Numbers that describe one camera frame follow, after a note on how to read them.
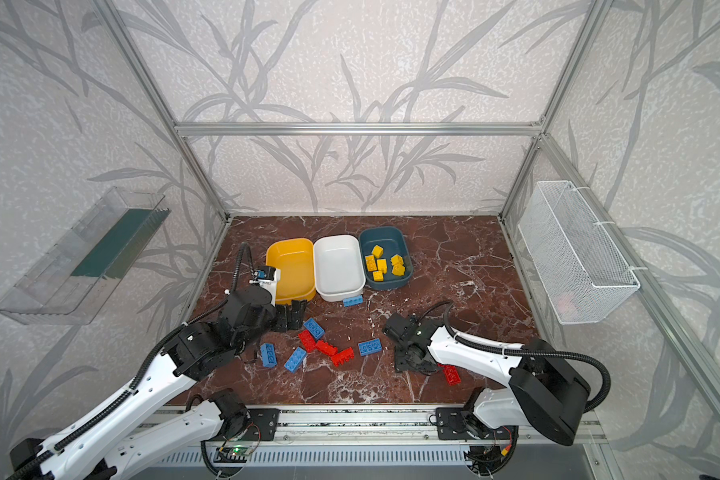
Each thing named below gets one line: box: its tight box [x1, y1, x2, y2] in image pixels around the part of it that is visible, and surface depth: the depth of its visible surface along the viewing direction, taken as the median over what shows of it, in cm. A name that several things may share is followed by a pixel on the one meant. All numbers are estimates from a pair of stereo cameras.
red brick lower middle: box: [332, 347, 355, 367], surface depth 84 cm
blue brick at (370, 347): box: [358, 338, 382, 356], surface depth 88 cm
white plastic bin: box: [314, 235, 366, 302], surface depth 105 cm
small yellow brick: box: [390, 254, 405, 271], surface depth 107 cm
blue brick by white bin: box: [343, 295, 364, 307], surface depth 96 cm
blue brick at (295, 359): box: [284, 346, 307, 374], surface depth 85 cm
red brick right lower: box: [438, 363, 461, 386], surface depth 82 cm
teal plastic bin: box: [359, 226, 413, 292], surface depth 110 cm
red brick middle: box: [315, 340, 339, 356], surface depth 86 cm
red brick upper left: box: [298, 330, 317, 353], surface depth 88 cm
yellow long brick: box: [365, 255, 378, 272], surface depth 106 cm
